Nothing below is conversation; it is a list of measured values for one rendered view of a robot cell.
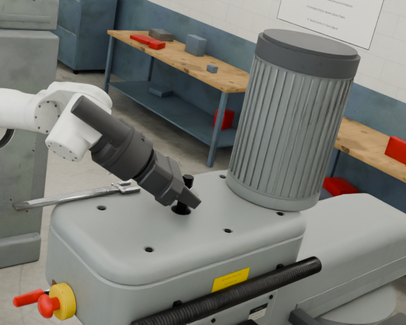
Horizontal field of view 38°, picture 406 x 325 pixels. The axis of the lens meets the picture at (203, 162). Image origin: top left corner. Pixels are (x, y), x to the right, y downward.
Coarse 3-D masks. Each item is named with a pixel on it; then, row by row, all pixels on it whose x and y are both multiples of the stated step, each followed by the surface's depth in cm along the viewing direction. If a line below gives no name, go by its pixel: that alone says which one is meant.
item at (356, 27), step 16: (288, 0) 611; (304, 0) 595; (320, 0) 581; (336, 0) 567; (352, 0) 554; (368, 0) 542; (384, 0) 530; (288, 16) 613; (304, 16) 598; (320, 16) 583; (336, 16) 569; (352, 16) 557; (368, 16) 544; (320, 32) 586; (336, 32) 572; (352, 32) 559; (368, 32) 546; (368, 48) 548
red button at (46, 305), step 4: (44, 296) 96; (48, 296) 96; (40, 300) 96; (44, 300) 95; (48, 300) 95; (52, 300) 97; (56, 300) 97; (40, 304) 96; (44, 304) 95; (48, 304) 95; (52, 304) 95; (56, 304) 97; (40, 308) 96; (44, 308) 95; (48, 308) 95; (52, 308) 95; (56, 308) 97; (40, 312) 96; (44, 312) 95; (48, 312) 95; (52, 312) 96; (44, 316) 96; (48, 316) 96
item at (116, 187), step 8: (112, 184) 112; (120, 184) 112; (128, 184) 114; (80, 192) 106; (88, 192) 107; (96, 192) 107; (104, 192) 108; (112, 192) 109; (120, 192) 110; (128, 192) 110; (32, 200) 100; (40, 200) 101; (48, 200) 101; (56, 200) 102; (64, 200) 103; (72, 200) 104; (16, 208) 97; (24, 208) 98; (32, 208) 99
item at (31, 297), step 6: (24, 294) 106; (30, 294) 107; (36, 294) 107; (42, 294) 108; (48, 294) 109; (18, 300) 105; (24, 300) 105; (30, 300) 106; (36, 300) 107; (18, 306) 105
